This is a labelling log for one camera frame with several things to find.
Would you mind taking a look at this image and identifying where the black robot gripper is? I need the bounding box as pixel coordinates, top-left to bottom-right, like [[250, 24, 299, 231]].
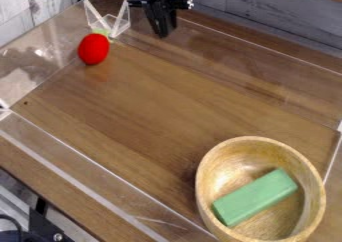
[[127, 0, 193, 38]]

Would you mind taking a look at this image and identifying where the red plush strawberry toy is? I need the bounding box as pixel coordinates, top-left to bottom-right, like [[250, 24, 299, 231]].
[[77, 29, 109, 65]]

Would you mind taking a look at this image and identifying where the wooden bowl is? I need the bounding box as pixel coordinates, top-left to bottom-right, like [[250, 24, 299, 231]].
[[195, 136, 326, 242]]

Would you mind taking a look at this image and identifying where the green rectangular block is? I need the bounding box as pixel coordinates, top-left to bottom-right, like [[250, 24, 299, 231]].
[[211, 169, 298, 227]]

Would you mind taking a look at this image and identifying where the clear acrylic corner bracket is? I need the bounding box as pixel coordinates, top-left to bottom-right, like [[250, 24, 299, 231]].
[[83, 0, 131, 40]]

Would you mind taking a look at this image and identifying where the clear acrylic barrier wall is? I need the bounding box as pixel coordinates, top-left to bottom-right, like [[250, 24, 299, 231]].
[[0, 1, 342, 242]]

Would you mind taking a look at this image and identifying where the black metal clamp bracket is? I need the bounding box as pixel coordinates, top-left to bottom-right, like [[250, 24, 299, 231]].
[[25, 205, 77, 242]]

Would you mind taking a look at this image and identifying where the black cable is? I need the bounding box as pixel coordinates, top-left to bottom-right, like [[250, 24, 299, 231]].
[[0, 214, 24, 242]]

